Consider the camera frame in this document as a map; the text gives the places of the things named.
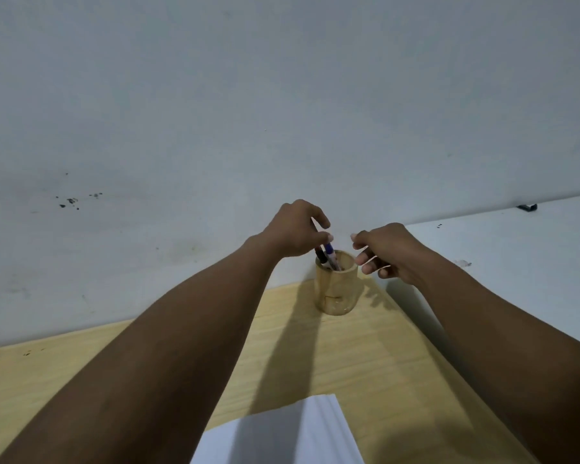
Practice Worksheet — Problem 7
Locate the stack of white paper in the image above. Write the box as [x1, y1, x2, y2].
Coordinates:
[189, 393, 366, 464]

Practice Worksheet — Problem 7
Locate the black pen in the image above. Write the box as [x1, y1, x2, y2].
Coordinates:
[311, 218, 331, 270]

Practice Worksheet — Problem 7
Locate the tan pen holder cup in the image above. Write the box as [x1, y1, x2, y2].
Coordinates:
[314, 249, 359, 316]

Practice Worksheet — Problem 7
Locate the person's right forearm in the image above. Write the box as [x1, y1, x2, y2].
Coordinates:
[415, 250, 580, 464]

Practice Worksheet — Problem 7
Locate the person's left hand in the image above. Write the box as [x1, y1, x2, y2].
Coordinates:
[254, 199, 334, 259]

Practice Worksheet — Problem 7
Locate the person's left forearm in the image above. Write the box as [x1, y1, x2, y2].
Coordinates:
[0, 235, 283, 464]

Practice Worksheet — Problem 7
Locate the person's right hand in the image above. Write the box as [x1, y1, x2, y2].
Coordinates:
[350, 223, 437, 286]

